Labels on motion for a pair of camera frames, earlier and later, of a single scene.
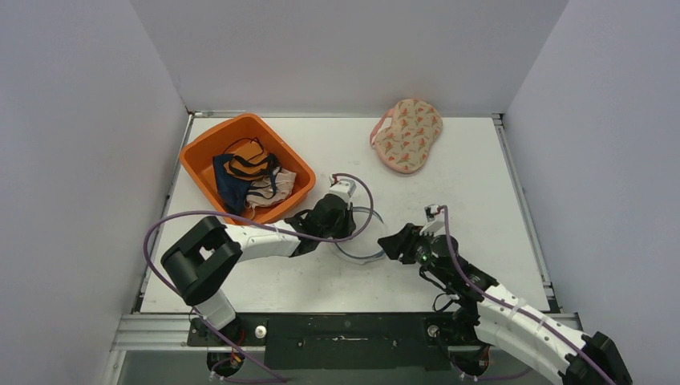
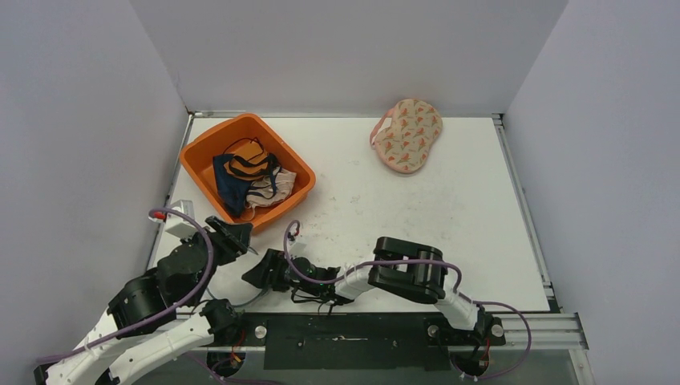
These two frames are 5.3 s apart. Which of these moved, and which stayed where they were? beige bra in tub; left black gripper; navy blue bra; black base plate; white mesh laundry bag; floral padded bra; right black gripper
Moved: right black gripper; white mesh laundry bag; left black gripper
Stayed: floral padded bra; black base plate; navy blue bra; beige bra in tub
